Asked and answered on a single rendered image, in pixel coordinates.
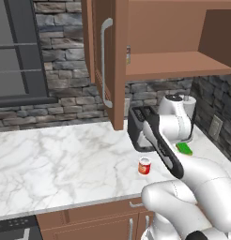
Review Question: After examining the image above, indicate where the grey wall outlet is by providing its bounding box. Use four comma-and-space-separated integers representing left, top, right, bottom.
124, 97, 131, 118
208, 114, 224, 142

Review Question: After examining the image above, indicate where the black dishwasher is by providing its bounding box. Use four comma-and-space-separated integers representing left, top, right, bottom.
0, 215, 44, 240

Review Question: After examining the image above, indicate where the red food can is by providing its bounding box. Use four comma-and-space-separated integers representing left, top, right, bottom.
137, 156, 152, 175

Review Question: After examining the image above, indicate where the brown wooden wall cabinet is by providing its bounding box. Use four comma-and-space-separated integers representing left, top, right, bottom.
124, 0, 231, 83

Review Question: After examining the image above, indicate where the pale labelled food can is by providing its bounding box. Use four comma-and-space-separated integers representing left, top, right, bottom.
125, 45, 131, 66

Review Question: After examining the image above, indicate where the grey base cabinet handle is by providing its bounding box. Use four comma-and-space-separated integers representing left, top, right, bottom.
144, 215, 150, 240
129, 217, 134, 240

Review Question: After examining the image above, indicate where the brown base cabinet door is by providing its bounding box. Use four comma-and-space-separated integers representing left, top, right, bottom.
135, 211, 156, 240
40, 213, 140, 240

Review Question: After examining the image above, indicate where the black toaster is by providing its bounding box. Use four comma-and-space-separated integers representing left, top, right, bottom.
127, 105, 162, 154

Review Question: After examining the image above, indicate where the brown wooden drawer front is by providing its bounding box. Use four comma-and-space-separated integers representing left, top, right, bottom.
36, 196, 155, 232

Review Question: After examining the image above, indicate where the white paper towel roll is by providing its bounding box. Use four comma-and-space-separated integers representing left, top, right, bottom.
182, 95, 197, 118

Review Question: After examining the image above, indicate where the green sponge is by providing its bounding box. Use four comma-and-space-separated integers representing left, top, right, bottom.
175, 142, 194, 157

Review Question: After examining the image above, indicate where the grey drawer handle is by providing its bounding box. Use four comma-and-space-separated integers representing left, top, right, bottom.
129, 201, 144, 209

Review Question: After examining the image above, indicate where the grey cabinet door handle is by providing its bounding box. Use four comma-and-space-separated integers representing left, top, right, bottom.
100, 17, 115, 109

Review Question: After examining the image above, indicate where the brown wooden cabinet door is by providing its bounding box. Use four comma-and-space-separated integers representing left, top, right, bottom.
81, 0, 130, 131

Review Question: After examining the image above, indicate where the dark framed window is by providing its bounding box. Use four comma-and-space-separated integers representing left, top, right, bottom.
0, 0, 58, 108

